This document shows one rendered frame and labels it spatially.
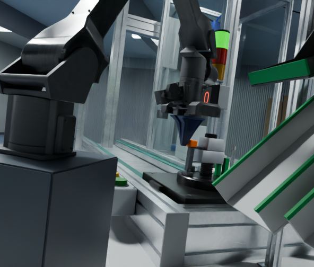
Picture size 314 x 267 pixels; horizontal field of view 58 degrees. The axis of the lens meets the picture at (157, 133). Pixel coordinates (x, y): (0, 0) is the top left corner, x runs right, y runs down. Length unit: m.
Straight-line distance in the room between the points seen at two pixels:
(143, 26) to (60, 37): 1.48
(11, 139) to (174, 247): 0.32
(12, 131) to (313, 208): 0.35
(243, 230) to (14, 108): 0.45
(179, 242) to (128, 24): 1.44
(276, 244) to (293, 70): 0.33
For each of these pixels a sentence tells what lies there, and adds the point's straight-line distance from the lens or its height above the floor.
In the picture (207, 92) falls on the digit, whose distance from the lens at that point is 0.92.
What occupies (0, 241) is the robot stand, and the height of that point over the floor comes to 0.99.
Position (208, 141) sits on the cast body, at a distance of 0.68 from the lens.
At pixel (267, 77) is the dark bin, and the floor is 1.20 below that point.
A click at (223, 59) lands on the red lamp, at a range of 0.93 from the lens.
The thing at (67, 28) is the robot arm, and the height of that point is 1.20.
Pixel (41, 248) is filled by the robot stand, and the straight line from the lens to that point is 0.27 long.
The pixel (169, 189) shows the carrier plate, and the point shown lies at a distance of 0.61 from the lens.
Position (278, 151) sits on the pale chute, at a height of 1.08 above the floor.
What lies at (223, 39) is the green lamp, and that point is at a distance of 0.94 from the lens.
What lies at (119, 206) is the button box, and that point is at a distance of 0.62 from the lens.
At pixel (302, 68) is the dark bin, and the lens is 0.41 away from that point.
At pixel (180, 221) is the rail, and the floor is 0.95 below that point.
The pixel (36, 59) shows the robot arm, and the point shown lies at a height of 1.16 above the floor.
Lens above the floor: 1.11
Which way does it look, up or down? 3 degrees down
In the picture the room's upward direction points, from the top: 7 degrees clockwise
